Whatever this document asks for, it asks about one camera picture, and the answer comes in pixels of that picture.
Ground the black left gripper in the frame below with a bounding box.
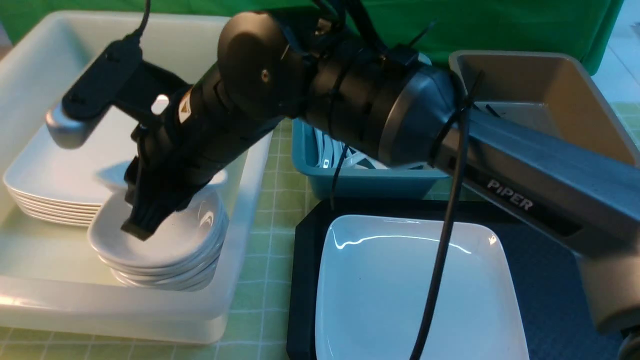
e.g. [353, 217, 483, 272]
[120, 75, 281, 241]

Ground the large white square rice plate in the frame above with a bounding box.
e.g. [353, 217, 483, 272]
[315, 214, 530, 360]

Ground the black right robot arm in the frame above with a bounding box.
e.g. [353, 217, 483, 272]
[121, 0, 639, 360]

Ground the stack of white small bowls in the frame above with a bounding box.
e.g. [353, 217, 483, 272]
[87, 190, 229, 291]

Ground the stack of white square plates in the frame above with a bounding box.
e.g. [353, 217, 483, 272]
[4, 108, 137, 227]

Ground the large white plastic tub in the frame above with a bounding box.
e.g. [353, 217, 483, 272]
[0, 10, 271, 344]

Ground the white spoons pile in bin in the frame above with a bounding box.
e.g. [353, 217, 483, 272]
[313, 129, 389, 170]

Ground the teal plastic bin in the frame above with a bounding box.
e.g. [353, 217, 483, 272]
[291, 52, 451, 201]

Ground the brown plastic bin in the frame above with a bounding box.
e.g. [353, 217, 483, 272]
[448, 50, 640, 167]

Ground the black serving tray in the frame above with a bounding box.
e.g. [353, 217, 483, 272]
[286, 198, 623, 360]

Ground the green backdrop cloth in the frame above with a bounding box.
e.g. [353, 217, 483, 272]
[0, 0, 624, 75]

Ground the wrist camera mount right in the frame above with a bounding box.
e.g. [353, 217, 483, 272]
[45, 35, 187, 150]

